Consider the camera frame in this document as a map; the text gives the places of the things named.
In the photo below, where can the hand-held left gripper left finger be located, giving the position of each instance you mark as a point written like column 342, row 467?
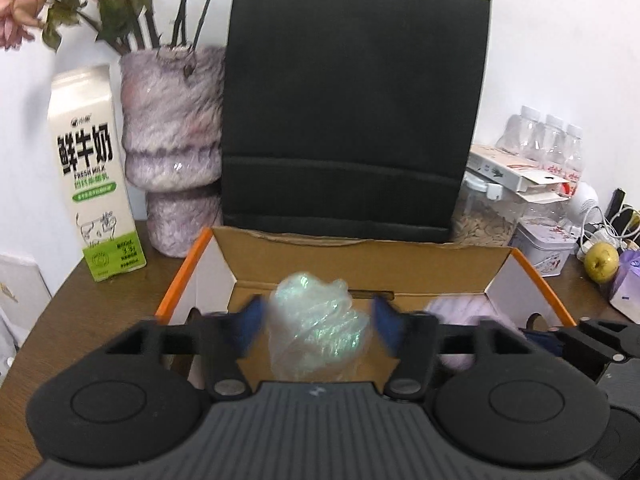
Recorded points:
column 250, row 327

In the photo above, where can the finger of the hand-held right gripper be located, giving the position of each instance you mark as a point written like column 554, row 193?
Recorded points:
column 610, row 340

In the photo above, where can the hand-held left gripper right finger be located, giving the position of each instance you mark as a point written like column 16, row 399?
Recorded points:
column 387, row 327

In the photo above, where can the iridescent plastic bag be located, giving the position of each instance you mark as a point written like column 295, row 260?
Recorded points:
column 320, row 320

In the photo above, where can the dark blue cloth pouch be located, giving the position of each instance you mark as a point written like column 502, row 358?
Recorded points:
column 537, row 341

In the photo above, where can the purple woven cloth pouch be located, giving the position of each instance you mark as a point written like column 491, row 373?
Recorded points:
column 460, row 310

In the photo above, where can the orange-edged cardboard box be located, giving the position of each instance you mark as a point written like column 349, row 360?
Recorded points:
column 310, row 265

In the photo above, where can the purple tissue pack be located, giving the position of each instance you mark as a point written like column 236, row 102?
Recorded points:
column 627, row 285

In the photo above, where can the green apple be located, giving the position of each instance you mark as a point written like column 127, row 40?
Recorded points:
column 601, row 262

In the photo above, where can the printed tin box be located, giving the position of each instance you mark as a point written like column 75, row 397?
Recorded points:
column 540, row 250

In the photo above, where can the white round device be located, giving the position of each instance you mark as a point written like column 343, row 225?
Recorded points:
column 586, row 202

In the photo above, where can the clear container with seeds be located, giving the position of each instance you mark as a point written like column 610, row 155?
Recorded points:
column 485, row 220

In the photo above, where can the clear plastic water bottle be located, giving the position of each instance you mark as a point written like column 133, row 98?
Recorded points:
column 550, row 140
column 574, row 155
column 517, row 132

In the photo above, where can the white flat open package box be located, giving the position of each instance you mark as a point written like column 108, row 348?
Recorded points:
column 505, row 167

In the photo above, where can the white green milk carton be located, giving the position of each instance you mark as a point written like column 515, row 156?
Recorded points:
column 95, row 185

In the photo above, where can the black paper bag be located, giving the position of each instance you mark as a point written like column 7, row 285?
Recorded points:
column 350, row 110

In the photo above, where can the purple textured vase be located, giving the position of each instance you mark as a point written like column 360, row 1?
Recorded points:
column 170, row 110

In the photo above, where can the dried rose bouquet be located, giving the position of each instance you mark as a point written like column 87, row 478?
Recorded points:
column 115, row 5

